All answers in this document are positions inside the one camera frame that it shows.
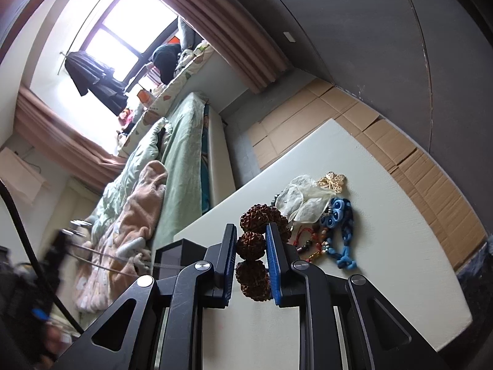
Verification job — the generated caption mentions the pink curtain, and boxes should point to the pink curtain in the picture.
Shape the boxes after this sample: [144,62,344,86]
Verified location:
[13,85,126,191]
[162,0,291,94]

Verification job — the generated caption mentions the black bag on sill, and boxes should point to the black bag on sill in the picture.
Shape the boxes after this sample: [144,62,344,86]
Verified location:
[152,43,181,84]

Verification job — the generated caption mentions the white wall switch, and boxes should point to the white wall switch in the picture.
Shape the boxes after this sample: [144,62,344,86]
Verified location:
[283,32,296,43]

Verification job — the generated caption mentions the pink curtain right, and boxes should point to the pink curtain right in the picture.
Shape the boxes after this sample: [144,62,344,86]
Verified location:
[162,0,291,94]

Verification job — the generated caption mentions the green quilt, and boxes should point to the green quilt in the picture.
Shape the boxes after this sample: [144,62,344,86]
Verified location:
[88,118,172,245]

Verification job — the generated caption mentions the dark hanging clothes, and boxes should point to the dark hanging clothes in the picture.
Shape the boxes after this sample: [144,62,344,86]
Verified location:
[64,51,128,115]

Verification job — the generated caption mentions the gold butterfly brooch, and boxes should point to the gold butterfly brooch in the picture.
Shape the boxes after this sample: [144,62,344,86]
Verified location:
[316,171,346,195]

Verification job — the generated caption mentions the brown rudraksha seed bracelet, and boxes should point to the brown rudraksha seed bracelet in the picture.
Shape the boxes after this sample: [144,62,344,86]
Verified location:
[234,203,293,302]

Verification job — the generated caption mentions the flattened cardboard sheets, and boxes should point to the flattened cardboard sheets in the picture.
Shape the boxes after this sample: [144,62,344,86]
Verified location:
[247,78,487,270]

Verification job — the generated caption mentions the pink curtain left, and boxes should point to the pink curtain left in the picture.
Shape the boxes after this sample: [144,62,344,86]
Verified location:
[13,85,126,191]

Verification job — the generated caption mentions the blue knotted cord bracelet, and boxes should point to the blue knotted cord bracelet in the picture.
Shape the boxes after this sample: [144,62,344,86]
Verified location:
[319,196,359,270]

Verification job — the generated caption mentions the translucent white pouch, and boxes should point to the translucent white pouch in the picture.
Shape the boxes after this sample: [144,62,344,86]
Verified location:
[275,175,336,224]

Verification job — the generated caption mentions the pink fleece blanket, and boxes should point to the pink fleece blanket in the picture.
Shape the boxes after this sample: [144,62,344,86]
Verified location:
[73,160,168,313]

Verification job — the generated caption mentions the black cable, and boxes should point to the black cable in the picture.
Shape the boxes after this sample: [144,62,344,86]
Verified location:
[0,178,85,335]

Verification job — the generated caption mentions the bed with green sheet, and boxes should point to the bed with green sheet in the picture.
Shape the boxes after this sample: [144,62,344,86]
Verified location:
[72,91,237,315]

